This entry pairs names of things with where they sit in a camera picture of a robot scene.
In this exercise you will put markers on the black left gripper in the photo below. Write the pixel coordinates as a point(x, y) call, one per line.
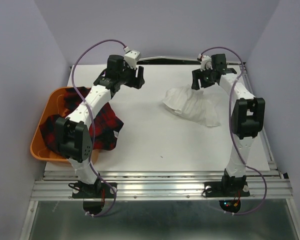
point(136, 82)

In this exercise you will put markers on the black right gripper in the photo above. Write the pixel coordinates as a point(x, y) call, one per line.
point(197, 74)

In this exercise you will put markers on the white skirt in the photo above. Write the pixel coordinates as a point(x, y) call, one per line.
point(193, 105)

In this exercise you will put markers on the red plaid skirt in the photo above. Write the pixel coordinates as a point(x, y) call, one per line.
point(102, 130)

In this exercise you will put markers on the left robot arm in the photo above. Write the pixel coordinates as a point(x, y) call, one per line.
point(102, 91)

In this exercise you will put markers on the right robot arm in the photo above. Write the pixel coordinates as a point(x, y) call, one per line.
point(246, 113)

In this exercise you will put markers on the orange plastic basket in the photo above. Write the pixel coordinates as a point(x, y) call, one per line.
point(57, 136)

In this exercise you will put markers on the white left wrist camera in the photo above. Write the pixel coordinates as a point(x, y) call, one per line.
point(131, 57)

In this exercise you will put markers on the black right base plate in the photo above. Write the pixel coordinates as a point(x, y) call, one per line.
point(229, 197)

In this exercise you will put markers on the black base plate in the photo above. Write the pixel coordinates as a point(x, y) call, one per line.
point(229, 197)
point(98, 198)

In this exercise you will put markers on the aluminium frame rails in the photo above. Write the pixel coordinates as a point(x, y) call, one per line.
point(160, 165)

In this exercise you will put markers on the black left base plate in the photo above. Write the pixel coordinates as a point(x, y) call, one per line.
point(98, 198)

